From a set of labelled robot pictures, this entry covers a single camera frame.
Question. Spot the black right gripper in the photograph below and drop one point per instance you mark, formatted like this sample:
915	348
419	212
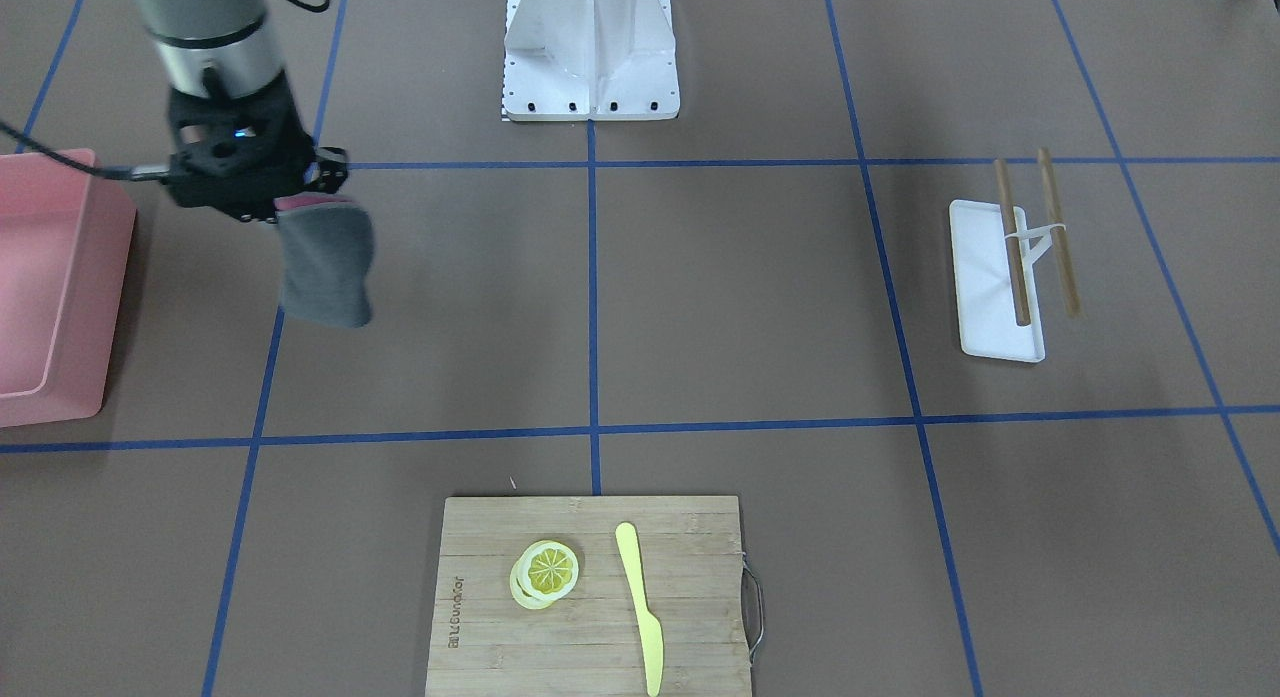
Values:
292	147

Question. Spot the grey pink cleaning cloth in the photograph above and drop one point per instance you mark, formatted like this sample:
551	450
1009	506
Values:
327	247

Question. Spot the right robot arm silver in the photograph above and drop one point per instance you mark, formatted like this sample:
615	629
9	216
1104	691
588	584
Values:
214	48

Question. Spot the pink plastic bin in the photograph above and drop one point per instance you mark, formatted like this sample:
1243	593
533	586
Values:
65	241

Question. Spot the yellow lemon slice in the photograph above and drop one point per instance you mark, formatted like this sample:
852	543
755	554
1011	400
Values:
543	574

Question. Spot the wooden cutting board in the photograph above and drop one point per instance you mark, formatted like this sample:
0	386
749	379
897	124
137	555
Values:
484	644

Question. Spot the yellow plastic knife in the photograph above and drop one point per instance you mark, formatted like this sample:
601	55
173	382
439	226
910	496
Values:
649	628

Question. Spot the white rectangular tray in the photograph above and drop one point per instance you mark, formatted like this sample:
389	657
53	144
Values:
985	302

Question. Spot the wooden chopstick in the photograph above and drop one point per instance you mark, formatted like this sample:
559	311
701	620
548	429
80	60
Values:
1012	244
1059	234

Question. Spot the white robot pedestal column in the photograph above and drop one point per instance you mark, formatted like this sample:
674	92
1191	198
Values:
577	60

